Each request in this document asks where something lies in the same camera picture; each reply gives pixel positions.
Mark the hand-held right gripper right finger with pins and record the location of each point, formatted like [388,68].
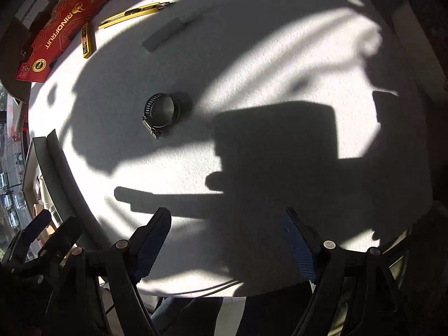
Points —
[301,248]

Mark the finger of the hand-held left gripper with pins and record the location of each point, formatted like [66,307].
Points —
[38,225]
[61,234]

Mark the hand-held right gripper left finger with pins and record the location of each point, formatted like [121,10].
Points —
[152,245]

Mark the row of parked cars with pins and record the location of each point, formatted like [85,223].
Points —
[19,199]

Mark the yellow blade case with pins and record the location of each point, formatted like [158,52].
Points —
[87,40]

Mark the grey rectangular block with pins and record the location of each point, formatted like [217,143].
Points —
[164,35]

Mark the red cardboard box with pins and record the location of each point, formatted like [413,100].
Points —
[70,17]

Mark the yellow utility knife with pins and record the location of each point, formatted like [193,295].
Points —
[133,13]

